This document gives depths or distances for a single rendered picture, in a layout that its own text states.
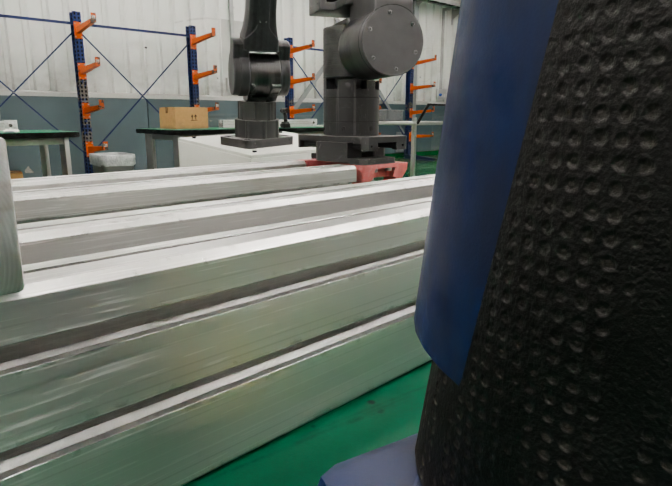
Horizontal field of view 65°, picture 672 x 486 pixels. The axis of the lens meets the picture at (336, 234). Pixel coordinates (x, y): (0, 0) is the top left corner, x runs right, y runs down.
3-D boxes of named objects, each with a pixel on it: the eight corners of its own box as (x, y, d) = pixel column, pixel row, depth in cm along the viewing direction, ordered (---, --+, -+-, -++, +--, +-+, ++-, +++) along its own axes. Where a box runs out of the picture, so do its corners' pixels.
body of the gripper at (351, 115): (364, 157, 50) (365, 75, 48) (296, 152, 57) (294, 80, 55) (408, 154, 54) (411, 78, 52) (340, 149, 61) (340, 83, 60)
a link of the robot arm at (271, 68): (270, 108, 104) (243, 107, 102) (270, 53, 101) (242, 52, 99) (281, 111, 96) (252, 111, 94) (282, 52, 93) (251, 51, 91)
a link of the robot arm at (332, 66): (367, 24, 56) (315, 21, 54) (395, 12, 50) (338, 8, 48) (366, 91, 58) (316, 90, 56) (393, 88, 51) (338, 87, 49)
